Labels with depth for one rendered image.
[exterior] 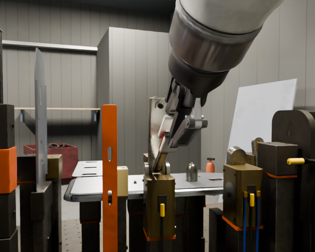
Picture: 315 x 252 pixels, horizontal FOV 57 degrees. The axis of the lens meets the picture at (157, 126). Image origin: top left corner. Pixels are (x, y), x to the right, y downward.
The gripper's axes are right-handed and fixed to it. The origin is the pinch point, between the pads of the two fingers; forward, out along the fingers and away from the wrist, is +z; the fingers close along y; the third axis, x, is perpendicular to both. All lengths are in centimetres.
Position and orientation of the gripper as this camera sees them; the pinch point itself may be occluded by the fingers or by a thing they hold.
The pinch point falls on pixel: (170, 134)
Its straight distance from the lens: 50.8
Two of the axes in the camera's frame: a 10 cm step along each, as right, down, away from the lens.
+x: -9.8, 0.1, -1.9
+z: -1.6, 5.2, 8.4
